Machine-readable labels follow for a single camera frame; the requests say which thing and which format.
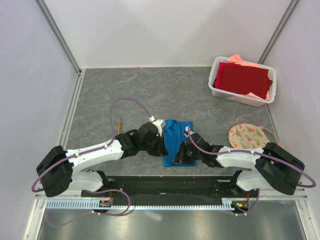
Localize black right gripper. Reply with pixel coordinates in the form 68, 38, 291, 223
171, 141, 203, 165

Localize blue cloth napkin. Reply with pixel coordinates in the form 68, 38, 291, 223
163, 119, 197, 168

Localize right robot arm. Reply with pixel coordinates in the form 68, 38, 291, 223
173, 139, 305, 197

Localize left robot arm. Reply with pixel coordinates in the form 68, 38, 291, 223
31, 129, 167, 198

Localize orange plastic fork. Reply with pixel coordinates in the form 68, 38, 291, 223
117, 120, 123, 135

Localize floral oval placemat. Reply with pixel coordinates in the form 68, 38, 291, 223
228, 123, 284, 149

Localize white plastic basket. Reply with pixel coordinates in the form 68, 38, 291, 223
208, 56, 277, 107

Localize red cloth in basket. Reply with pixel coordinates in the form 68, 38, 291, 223
213, 62, 273, 100

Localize salmon cloth in basket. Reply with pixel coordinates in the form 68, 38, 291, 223
227, 54, 260, 68

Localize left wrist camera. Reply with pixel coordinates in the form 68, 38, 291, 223
137, 119, 166, 142

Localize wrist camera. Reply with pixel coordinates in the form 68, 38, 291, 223
183, 127, 212, 152
137, 119, 166, 142

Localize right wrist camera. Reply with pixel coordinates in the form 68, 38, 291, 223
183, 127, 212, 152

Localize slotted cable duct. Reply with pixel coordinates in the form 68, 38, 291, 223
45, 199, 249, 211

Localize left aluminium corner post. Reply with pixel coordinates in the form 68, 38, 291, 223
34, 0, 82, 75

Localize aluminium corner post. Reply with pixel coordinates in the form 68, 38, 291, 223
34, 0, 82, 75
257, 0, 301, 65

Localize right aluminium corner post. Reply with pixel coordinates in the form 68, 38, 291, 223
257, 0, 301, 65

